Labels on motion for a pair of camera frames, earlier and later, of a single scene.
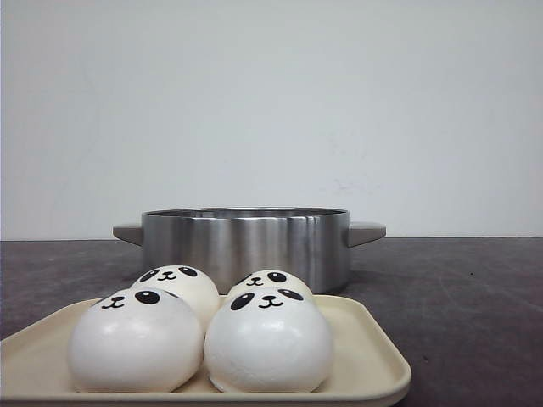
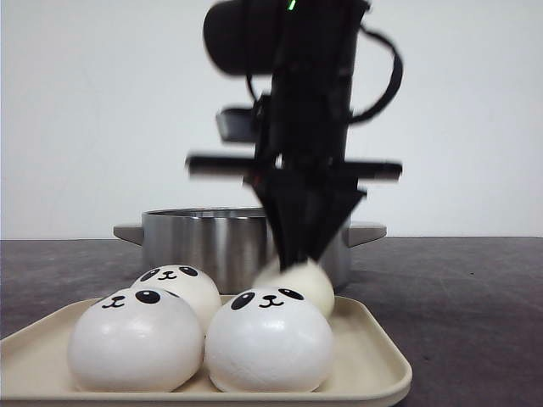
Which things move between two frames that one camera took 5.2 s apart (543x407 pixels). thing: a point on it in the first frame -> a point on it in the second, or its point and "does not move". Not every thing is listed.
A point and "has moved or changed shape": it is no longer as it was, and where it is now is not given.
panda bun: x=270 y=279 has moved or changed shape
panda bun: x=137 y=341 does not move
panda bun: x=268 y=340 does not move
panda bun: x=188 y=284 does not move
